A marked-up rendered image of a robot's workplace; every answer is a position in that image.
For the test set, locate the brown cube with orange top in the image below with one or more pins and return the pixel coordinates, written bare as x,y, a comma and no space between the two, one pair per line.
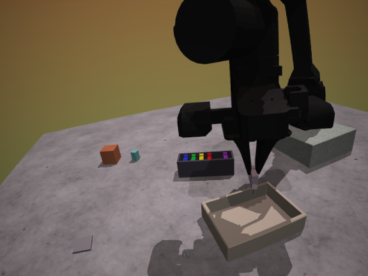
110,154

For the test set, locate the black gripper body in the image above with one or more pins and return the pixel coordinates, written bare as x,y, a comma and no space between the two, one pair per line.
195,119

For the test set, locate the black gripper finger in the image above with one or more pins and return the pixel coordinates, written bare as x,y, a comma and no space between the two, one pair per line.
263,149
243,148

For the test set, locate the beige shallow tray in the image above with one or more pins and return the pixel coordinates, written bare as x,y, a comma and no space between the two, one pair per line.
241,223

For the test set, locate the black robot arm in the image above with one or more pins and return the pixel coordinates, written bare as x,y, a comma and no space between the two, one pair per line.
211,31

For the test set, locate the small teal block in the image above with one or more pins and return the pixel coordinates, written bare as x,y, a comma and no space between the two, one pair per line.
135,155

